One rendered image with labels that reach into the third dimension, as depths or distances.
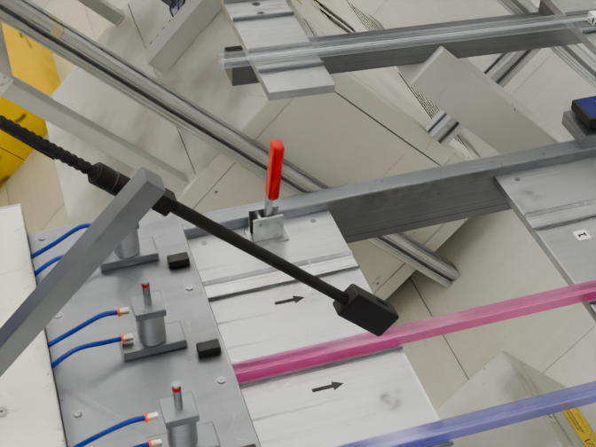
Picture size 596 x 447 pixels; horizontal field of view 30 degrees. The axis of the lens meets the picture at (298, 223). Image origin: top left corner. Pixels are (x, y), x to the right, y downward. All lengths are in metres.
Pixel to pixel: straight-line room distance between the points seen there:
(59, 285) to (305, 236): 0.43
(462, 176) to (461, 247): 1.23
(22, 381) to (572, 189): 0.59
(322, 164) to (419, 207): 0.94
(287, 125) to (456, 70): 0.69
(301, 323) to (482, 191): 0.28
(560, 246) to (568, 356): 1.03
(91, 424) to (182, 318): 0.12
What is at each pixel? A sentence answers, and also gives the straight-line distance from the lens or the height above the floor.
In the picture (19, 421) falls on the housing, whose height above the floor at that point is 1.27.
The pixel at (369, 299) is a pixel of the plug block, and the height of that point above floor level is 1.15.
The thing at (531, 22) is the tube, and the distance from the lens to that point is 1.26.
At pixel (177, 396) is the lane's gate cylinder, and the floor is 1.22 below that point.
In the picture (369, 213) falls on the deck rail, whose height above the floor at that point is 0.94.
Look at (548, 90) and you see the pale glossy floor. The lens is 2.43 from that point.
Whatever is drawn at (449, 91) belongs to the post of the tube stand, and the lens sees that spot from 1.38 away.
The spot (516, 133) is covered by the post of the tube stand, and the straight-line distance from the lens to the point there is 1.46.
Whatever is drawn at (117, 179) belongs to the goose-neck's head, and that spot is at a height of 1.27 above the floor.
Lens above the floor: 1.67
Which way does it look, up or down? 37 degrees down
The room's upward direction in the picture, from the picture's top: 60 degrees counter-clockwise
